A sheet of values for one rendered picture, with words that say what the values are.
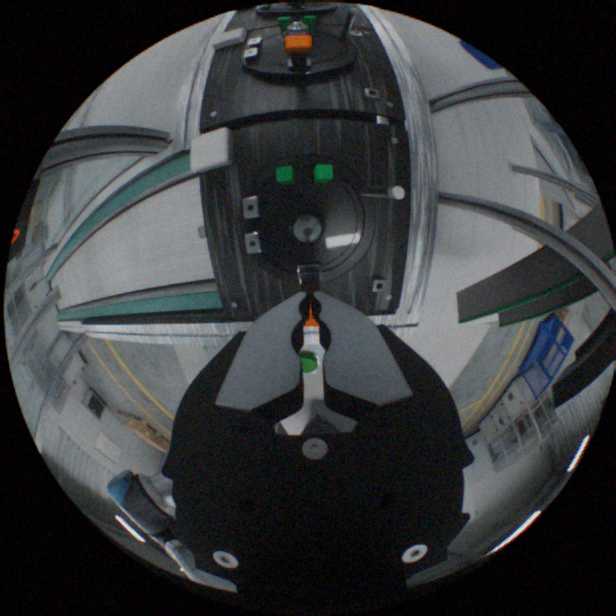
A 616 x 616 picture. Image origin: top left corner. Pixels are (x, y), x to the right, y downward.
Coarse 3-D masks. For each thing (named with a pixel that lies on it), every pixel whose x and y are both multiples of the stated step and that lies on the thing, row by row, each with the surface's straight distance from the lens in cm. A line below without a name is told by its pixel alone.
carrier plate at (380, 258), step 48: (240, 144) 24; (288, 144) 23; (336, 144) 23; (384, 144) 25; (240, 192) 23; (240, 240) 24; (384, 240) 24; (240, 288) 26; (288, 288) 25; (336, 288) 25
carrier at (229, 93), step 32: (256, 32) 41; (320, 32) 35; (224, 64) 34; (256, 64) 28; (288, 64) 26; (320, 64) 27; (352, 64) 30; (384, 64) 33; (224, 96) 29; (256, 96) 27; (288, 96) 26; (320, 96) 26; (352, 96) 26; (384, 96) 28
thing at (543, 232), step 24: (456, 96) 32; (480, 96) 31; (504, 96) 29; (528, 96) 28; (528, 168) 61; (576, 192) 56; (504, 216) 23; (528, 216) 21; (552, 240) 20; (576, 240) 19; (576, 264) 19; (600, 264) 19; (600, 288) 19
